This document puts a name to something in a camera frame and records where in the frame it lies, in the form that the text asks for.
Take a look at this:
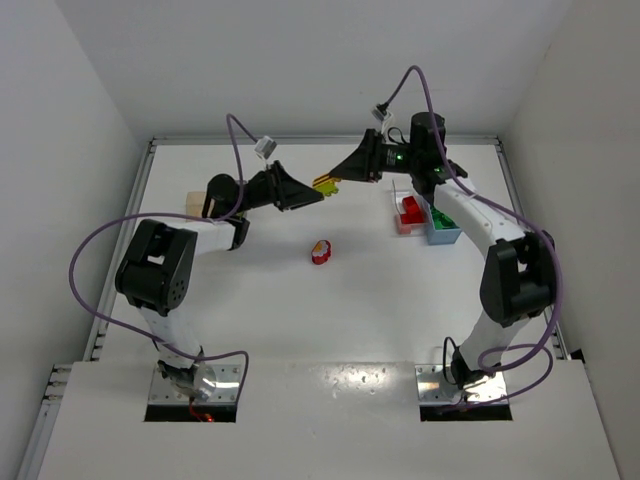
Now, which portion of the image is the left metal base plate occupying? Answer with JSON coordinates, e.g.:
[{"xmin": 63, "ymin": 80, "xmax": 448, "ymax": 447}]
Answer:
[{"xmin": 148, "ymin": 364, "xmax": 242, "ymax": 407}]

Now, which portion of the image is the red rounded lego brick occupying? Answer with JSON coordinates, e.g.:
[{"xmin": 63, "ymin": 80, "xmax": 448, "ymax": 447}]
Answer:
[{"xmin": 402, "ymin": 196, "xmax": 421, "ymax": 214}]

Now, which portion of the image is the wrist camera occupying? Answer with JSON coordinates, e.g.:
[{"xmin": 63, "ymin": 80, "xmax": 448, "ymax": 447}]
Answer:
[
  {"xmin": 254, "ymin": 136, "xmax": 277, "ymax": 162},
  {"xmin": 371, "ymin": 103, "xmax": 395, "ymax": 136}
]

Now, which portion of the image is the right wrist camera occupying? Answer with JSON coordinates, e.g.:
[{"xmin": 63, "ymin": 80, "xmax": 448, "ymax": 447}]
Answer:
[{"xmin": 371, "ymin": 103, "xmax": 395, "ymax": 136}]

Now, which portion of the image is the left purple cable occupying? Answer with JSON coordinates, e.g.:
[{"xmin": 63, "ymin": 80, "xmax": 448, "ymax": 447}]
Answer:
[{"xmin": 68, "ymin": 112, "xmax": 271, "ymax": 401}]

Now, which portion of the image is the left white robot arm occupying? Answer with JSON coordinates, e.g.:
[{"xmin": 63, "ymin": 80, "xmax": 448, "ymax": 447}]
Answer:
[{"xmin": 115, "ymin": 161, "xmax": 324, "ymax": 399}]

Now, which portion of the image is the green curved lego brick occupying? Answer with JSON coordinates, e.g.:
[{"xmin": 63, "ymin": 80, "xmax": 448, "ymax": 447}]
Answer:
[{"xmin": 430, "ymin": 206, "xmax": 458, "ymax": 230}]

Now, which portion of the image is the metal base plate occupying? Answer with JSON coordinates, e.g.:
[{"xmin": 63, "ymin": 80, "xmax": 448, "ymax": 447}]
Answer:
[
  {"xmin": 148, "ymin": 364, "xmax": 242, "ymax": 407},
  {"xmin": 415, "ymin": 364, "xmax": 509, "ymax": 407}
]

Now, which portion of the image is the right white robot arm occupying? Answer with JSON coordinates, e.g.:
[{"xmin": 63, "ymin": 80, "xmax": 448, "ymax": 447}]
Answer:
[{"xmin": 330, "ymin": 112, "xmax": 557, "ymax": 388}]

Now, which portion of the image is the red flower lego brick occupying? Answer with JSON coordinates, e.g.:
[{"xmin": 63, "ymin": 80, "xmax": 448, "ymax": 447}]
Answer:
[{"xmin": 311, "ymin": 240, "xmax": 332, "ymax": 265}]

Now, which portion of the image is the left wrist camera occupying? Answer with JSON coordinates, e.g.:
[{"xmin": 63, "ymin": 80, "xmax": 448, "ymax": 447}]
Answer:
[{"xmin": 254, "ymin": 136, "xmax": 277, "ymax": 162}]

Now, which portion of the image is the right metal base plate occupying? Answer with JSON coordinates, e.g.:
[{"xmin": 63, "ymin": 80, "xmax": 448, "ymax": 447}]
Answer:
[{"xmin": 415, "ymin": 364, "xmax": 509, "ymax": 407}]

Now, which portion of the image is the blue plastic container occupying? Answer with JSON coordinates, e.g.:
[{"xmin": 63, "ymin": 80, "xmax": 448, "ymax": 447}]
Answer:
[{"xmin": 424, "ymin": 202, "xmax": 462, "ymax": 246}]

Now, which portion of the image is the yellow striped lego brick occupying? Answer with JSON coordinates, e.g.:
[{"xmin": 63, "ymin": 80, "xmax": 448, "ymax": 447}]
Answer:
[{"xmin": 312, "ymin": 174, "xmax": 341, "ymax": 197}]

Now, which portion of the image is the orange translucent container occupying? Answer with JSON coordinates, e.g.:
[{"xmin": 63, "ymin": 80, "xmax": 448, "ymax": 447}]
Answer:
[{"xmin": 185, "ymin": 191, "xmax": 207, "ymax": 217}]

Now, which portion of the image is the clear plastic container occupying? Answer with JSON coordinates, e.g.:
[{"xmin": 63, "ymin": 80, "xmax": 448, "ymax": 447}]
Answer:
[{"xmin": 392, "ymin": 182, "xmax": 428, "ymax": 236}]

